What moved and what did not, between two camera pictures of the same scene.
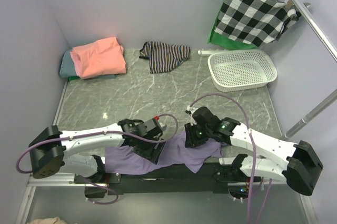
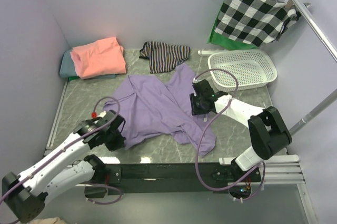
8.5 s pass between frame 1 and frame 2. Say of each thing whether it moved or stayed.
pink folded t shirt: stayed
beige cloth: stayed
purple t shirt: moved
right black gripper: moved
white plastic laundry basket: stayed
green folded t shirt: stayed
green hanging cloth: stayed
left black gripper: moved
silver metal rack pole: stayed
